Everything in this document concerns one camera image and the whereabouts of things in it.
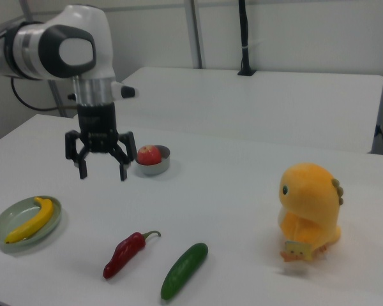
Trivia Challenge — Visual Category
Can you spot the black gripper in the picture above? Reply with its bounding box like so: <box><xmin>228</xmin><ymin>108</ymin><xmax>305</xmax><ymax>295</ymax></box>
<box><xmin>64</xmin><ymin>102</ymin><xmax>139</xmax><ymax>182</ymax></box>

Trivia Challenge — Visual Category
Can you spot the green cucumber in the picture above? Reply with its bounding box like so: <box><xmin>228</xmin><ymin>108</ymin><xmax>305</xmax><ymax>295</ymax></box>
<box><xmin>160</xmin><ymin>242</ymin><xmax>209</xmax><ymax>301</ymax></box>

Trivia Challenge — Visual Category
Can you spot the small grey metal bowl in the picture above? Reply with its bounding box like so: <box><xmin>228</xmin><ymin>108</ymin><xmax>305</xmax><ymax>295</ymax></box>
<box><xmin>135</xmin><ymin>145</ymin><xmax>171</xmax><ymax>177</ymax></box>

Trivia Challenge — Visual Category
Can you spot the red apple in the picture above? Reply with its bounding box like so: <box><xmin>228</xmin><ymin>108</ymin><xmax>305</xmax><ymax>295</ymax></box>
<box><xmin>137</xmin><ymin>145</ymin><xmax>163</xmax><ymax>166</ymax></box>

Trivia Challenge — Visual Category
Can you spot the yellow banana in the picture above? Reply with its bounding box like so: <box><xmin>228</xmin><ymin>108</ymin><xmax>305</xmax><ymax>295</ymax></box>
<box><xmin>4</xmin><ymin>196</ymin><xmax>54</xmax><ymax>245</ymax></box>

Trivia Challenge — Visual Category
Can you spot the red chili pepper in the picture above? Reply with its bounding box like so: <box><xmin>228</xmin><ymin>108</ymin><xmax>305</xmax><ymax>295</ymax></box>
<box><xmin>102</xmin><ymin>230</ymin><xmax>162</xmax><ymax>280</ymax></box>

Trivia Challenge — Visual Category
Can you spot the pale green plate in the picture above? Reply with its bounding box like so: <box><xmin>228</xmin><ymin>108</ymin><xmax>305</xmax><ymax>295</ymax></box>
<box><xmin>0</xmin><ymin>195</ymin><xmax>63</xmax><ymax>247</ymax></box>

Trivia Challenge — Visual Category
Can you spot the white side table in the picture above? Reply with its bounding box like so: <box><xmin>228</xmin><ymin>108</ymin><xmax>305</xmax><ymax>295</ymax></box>
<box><xmin>116</xmin><ymin>66</ymin><xmax>383</xmax><ymax>154</ymax></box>

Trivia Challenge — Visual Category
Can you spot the yellow plush toy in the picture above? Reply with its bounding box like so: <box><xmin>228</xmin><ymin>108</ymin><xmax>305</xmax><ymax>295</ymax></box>
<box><xmin>278</xmin><ymin>162</ymin><xmax>345</xmax><ymax>264</ymax></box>

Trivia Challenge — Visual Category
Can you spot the plush toy paper tag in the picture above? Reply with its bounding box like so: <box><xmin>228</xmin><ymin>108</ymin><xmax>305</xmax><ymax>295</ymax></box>
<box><xmin>280</xmin><ymin>241</ymin><xmax>314</xmax><ymax>263</ymax></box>

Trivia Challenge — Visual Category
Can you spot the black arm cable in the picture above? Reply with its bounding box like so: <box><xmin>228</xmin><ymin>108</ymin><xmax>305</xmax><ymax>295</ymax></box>
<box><xmin>11</xmin><ymin>78</ymin><xmax>63</xmax><ymax>112</ymax></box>

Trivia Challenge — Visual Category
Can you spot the black camera stand pole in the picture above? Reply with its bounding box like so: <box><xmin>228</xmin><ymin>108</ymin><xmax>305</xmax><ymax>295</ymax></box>
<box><xmin>237</xmin><ymin>0</ymin><xmax>257</xmax><ymax>77</ymax></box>

